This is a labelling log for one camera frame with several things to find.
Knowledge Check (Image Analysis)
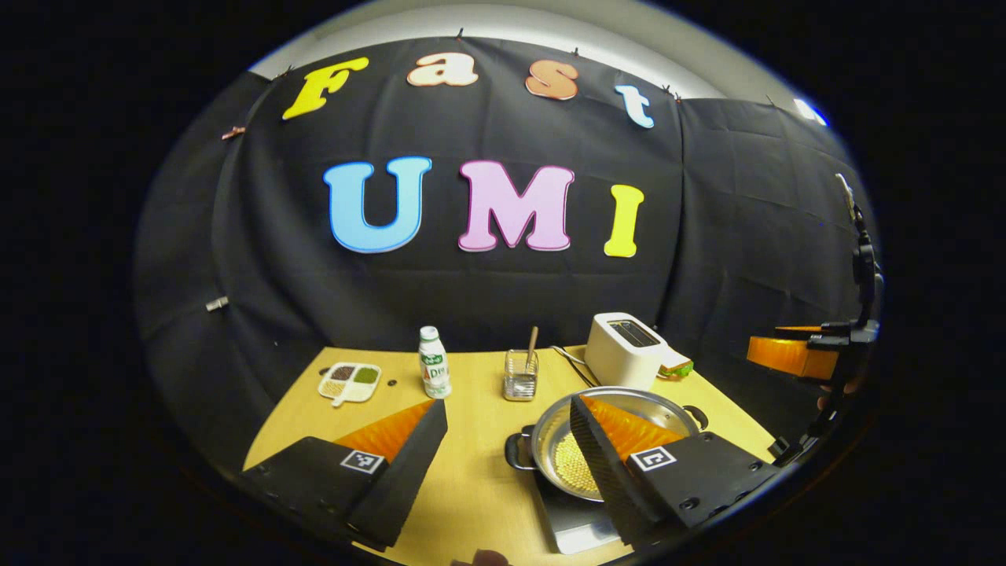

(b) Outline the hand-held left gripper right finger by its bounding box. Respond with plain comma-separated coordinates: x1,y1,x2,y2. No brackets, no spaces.
569,395,783,549

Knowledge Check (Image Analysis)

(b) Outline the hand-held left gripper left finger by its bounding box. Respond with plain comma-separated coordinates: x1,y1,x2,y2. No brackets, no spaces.
242,399,449,553

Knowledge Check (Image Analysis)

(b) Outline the clear square utensil holder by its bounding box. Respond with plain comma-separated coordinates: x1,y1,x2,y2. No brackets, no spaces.
503,349,540,402

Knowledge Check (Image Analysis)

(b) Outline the pile of yellow soybeans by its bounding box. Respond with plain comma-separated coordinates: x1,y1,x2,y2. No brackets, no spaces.
554,431,603,497

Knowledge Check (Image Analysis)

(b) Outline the white toaster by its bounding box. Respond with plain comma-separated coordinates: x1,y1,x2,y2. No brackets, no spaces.
585,312,670,391

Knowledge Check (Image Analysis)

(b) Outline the white milk drink bottle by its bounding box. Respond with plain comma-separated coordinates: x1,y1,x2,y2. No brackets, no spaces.
419,326,452,399

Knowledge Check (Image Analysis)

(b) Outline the black power cable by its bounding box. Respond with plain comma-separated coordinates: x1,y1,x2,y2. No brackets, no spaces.
549,344,600,389

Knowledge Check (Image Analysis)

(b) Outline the black induction cooktop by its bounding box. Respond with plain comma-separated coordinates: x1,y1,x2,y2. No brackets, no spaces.
534,470,631,556

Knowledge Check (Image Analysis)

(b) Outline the stainless steel pot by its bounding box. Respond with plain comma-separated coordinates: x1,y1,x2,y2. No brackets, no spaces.
505,385,710,504

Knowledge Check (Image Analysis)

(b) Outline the white divided bean tray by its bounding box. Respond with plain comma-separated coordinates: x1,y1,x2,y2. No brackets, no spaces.
318,362,383,408

